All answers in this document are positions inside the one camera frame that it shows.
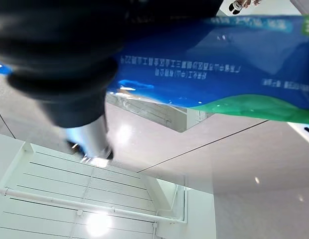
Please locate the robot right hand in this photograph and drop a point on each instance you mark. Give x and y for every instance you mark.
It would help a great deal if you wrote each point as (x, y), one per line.
(57, 49)

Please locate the round chrome drain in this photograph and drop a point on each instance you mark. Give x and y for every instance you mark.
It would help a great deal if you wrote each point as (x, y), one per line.
(236, 6)

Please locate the white ceiling pipe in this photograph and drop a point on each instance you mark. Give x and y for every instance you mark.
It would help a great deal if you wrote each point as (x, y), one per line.
(69, 203)

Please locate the white washbasin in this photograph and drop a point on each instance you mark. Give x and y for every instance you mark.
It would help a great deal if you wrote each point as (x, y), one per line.
(266, 8)

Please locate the white wall fixture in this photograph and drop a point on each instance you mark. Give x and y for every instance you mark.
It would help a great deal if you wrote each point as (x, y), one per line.
(302, 130)

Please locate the blue green toothpaste tube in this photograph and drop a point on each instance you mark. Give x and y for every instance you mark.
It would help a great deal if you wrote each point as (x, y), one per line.
(206, 62)

